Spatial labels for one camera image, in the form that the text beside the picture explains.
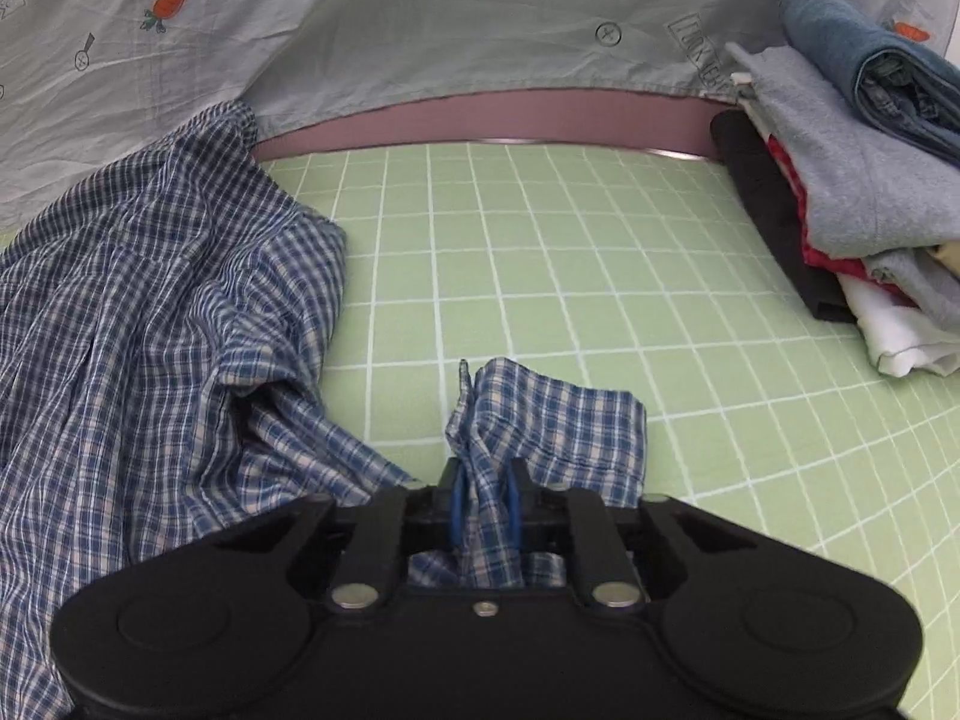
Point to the folded white garment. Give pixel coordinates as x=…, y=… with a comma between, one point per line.
x=907, y=337

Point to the blue plaid shirt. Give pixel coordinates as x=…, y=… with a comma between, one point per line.
x=150, y=330

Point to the folded grey garment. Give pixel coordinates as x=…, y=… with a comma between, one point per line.
x=915, y=277

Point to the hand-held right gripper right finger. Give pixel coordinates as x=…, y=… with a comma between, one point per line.
x=515, y=511

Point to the green grid mat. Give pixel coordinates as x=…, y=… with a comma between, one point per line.
x=540, y=277

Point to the folded blue jeans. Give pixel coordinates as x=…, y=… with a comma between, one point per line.
x=847, y=37

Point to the folded red garment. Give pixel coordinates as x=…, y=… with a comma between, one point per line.
x=825, y=264

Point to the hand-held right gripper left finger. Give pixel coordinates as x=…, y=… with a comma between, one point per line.
x=454, y=511

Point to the folded beige garment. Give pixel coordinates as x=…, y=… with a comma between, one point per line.
x=949, y=255

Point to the folded black garment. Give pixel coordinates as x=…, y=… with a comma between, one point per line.
x=765, y=187

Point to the grey carrot print sheet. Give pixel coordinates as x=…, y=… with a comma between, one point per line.
x=420, y=22

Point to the folded light grey sweatshirt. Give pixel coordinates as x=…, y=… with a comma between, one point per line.
x=840, y=165

